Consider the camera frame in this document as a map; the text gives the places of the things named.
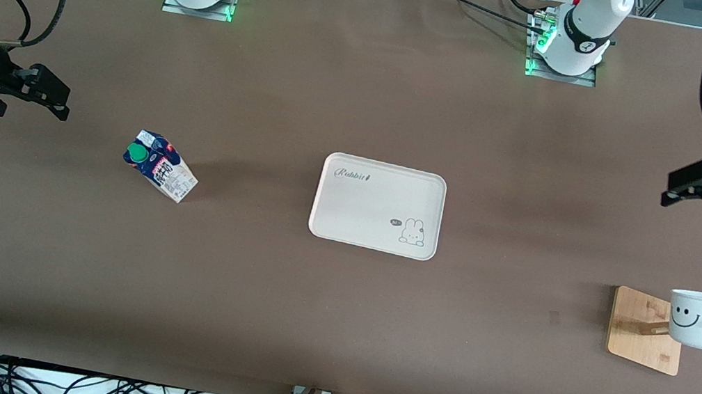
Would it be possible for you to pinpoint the wooden cup rack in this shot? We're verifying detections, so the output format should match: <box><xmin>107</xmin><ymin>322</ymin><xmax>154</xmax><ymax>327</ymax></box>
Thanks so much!
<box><xmin>603</xmin><ymin>260</ymin><xmax>702</xmax><ymax>381</ymax></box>

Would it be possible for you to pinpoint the blue milk carton green cap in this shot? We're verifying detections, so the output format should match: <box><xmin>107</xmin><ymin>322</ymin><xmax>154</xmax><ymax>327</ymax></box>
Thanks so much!
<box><xmin>116</xmin><ymin>127</ymin><xmax>206</xmax><ymax>207</ymax></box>

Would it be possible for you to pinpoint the cream rabbit print tray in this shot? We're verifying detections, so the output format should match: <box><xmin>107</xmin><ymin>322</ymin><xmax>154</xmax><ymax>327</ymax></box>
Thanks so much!
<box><xmin>305</xmin><ymin>149</ymin><xmax>451</xmax><ymax>263</ymax></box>

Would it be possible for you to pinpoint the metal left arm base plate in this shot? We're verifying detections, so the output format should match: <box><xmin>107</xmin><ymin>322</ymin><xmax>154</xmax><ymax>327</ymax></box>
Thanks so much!
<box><xmin>518</xmin><ymin>7</ymin><xmax>607</xmax><ymax>88</ymax></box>

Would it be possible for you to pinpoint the black cable behind table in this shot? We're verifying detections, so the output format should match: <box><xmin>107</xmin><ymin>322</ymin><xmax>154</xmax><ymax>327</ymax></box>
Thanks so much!
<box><xmin>422</xmin><ymin>0</ymin><xmax>559</xmax><ymax>38</ymax></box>

